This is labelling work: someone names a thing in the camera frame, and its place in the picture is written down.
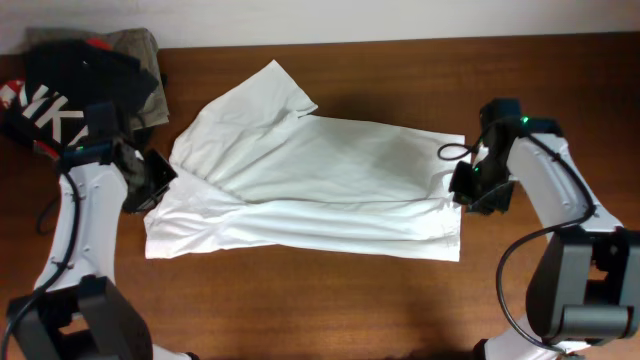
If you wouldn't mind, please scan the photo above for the olive folded garment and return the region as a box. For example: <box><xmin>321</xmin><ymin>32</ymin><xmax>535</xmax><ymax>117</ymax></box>
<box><xmin>24</xmin><ymin>28</ymin><xmax>169</xmax><ymax>128</ymax></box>

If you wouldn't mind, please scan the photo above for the black garment under stack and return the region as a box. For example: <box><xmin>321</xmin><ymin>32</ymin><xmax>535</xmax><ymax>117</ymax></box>
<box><xmin>1</xmin><ymin>71</ymin><xmax>161</xmax><ymax>154</ymax></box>

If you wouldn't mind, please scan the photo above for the white t-shirt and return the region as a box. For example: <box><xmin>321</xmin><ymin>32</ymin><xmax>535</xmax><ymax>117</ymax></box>
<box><xmin>144</xmin><ymin>62</ymin><xmax>461</xmax><ymax>262</ymax></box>

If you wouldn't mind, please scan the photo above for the black Nike t-shirt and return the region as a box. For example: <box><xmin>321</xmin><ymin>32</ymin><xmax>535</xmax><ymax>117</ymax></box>
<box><xmin>1</xmin><ymin>38</ymin><xmax>160</xmax><ymax>153</ymax></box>

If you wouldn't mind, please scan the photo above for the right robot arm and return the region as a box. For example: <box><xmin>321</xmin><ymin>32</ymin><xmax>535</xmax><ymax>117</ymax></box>
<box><xmin>449</xmin><ymin>98</ymin><xmax>639</xmax><ymax>360</ymax></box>

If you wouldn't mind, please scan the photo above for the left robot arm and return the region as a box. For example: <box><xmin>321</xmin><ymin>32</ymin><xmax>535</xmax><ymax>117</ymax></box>
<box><xmin>1</xmin><ymin>103</ymin><xmax>195</xmax><ymax>360</ymax></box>

